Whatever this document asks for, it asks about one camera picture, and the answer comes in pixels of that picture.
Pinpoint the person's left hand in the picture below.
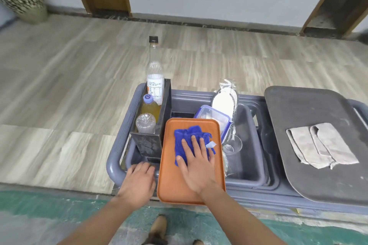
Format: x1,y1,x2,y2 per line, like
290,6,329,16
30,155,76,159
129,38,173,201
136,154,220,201
117,162,159,211

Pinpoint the person's right hand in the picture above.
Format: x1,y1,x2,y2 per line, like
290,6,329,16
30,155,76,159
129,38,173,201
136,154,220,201
176,135,217,195

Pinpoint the blue cleaning cloth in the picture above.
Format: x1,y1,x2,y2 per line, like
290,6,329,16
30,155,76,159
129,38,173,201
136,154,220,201
174,125,216,167

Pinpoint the grey plastic cart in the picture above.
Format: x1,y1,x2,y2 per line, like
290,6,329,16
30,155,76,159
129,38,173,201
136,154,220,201
106,82,368,216

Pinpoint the person's right forearm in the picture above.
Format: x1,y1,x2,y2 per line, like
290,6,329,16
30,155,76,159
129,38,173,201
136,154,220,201
199,179,286,245

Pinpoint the person's left forearm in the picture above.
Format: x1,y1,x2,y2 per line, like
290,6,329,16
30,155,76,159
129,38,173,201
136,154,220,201
57,194,136,245

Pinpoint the orange plastic tray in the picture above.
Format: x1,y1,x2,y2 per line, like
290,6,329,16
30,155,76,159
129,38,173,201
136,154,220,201
157,118,226,206

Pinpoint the clear drinking glass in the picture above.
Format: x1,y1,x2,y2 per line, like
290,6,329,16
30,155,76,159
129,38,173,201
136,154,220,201
222,134,243,156

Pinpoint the black caddy box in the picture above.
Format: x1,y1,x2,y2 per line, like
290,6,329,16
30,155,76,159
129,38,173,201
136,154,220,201
130,78,172,160

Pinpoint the clear container with blue lid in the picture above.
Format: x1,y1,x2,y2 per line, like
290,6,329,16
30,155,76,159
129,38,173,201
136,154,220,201
193,105,232,137

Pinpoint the grey plastic bin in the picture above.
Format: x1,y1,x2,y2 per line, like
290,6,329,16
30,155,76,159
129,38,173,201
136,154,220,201
170,90,270,188

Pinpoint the small clear plastic bottle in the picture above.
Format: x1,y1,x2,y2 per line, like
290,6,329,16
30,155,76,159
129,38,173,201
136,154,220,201
135,113,157,134

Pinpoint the clear bag of white powder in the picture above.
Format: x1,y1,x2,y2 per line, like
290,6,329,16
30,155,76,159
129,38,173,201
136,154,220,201
211,79,239,145

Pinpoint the yellow liquid purple-capped bottle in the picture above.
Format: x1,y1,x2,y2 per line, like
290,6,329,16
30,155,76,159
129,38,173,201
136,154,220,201
140,94,162,124

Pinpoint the tall clear black-capped bottle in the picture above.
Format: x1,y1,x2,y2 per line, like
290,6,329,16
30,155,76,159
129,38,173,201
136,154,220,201
146,36,165,106

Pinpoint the dark grey tray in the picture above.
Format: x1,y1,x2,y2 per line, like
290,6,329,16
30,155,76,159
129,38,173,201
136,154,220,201
264,85,368,207

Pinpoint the grey folded cloth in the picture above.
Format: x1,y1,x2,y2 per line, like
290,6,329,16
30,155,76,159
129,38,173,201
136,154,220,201
286,122,360,170

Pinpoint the brown wooden door frame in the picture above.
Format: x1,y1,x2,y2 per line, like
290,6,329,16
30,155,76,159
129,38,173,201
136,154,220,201
300,0,368,36

